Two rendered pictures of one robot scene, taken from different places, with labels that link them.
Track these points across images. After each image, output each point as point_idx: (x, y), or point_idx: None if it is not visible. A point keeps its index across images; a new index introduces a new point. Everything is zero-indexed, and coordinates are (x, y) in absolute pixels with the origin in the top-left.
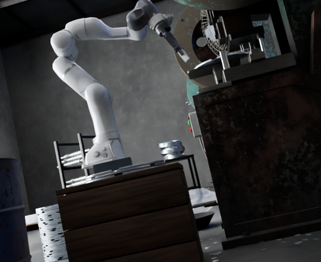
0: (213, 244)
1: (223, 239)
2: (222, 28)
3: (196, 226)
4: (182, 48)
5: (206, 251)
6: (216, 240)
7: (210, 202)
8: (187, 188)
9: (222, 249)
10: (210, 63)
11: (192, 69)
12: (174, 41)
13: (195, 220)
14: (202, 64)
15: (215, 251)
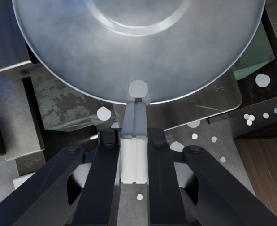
0: (197, 138)
1: (224, 116)
2: None
3: (256, 132)
4: (119, 137)
5: (230, 135)
6: (183, 139)
7: (168, 142)
8: None
9: (233, 117)
10: (233, 4)
11: (235, 81)
12: (179, 195)
13: (266, 130)
14: (251, 31)
15: (235, 123)
